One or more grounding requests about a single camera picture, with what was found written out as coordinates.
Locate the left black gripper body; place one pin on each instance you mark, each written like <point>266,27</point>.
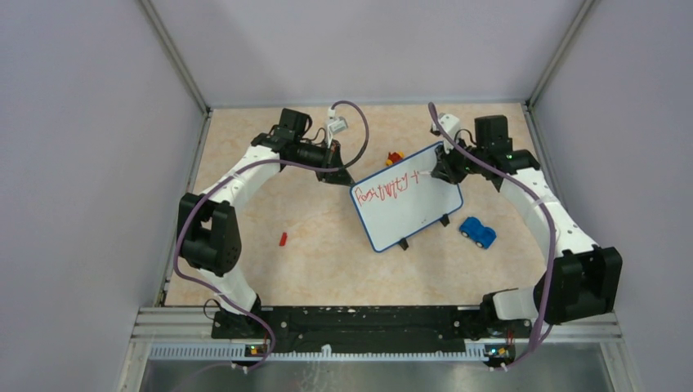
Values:
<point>312,153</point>

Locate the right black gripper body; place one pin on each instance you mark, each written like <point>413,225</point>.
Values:
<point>457,160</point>

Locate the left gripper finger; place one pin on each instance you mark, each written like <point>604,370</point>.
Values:
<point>340,177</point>
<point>336,156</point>

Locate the blue framed whiteboard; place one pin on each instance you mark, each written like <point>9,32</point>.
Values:
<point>395,203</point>

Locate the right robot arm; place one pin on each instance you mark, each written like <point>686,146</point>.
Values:
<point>581,278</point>

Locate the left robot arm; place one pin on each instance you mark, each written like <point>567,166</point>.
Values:
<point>208,235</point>

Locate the colourful toy brick vehicle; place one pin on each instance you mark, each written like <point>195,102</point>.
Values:
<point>393,158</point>

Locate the blue toy car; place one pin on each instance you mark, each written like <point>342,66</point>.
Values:
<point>473,229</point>

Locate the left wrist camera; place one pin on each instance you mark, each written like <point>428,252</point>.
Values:
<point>333,124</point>

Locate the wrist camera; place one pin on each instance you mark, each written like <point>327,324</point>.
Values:
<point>448,127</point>
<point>333,124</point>

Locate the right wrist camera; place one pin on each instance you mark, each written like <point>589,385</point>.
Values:
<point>448,127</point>

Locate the left aluminium frame post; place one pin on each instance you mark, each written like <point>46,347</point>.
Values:
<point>174,56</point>

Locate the aluminium frame post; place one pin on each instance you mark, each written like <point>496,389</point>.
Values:
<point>174,56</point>
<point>584,11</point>

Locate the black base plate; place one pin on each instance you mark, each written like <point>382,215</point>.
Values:
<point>427,329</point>

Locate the right aluminium frame post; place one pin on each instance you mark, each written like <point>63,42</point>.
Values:
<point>584,11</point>

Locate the white slotted cable duct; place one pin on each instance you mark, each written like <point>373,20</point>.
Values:
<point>241,352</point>

